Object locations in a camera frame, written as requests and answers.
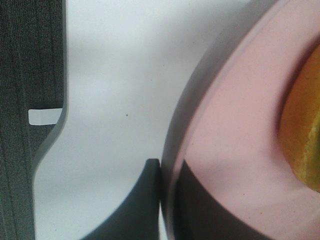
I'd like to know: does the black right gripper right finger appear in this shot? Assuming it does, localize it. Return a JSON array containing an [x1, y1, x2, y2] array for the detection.
[[173, 162, 268, 240]]

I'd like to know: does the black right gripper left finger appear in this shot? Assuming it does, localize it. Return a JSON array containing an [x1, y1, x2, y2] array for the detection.
[[84, 159, 160, 240]]

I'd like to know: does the pink round plate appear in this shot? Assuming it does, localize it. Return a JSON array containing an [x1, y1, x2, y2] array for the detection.
[[161, 0, 320, 240]]

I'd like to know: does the burger with lettuce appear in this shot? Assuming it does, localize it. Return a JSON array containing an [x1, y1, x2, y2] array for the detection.
[[278, 47, 320, 192]]

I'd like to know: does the white label on floor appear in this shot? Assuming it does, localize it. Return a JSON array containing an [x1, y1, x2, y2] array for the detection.
[[28, 108, 63, 126]]

